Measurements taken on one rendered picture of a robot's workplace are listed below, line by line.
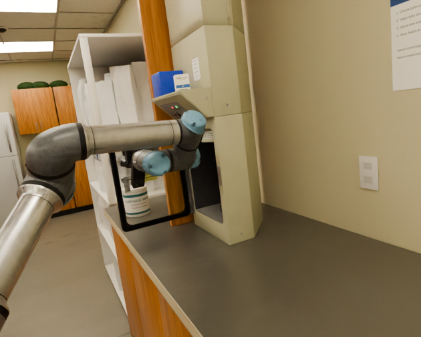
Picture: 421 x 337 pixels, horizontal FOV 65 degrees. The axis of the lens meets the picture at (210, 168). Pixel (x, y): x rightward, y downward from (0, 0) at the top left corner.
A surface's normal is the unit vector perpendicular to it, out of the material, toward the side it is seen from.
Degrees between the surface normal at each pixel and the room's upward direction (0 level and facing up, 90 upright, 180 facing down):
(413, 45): 90
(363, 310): 0
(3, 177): 90
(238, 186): 90
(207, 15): 90
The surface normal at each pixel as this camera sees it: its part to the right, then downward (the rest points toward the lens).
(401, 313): -0.12, -0.98
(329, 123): -0.89, 0.18
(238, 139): 0.44, 0.10
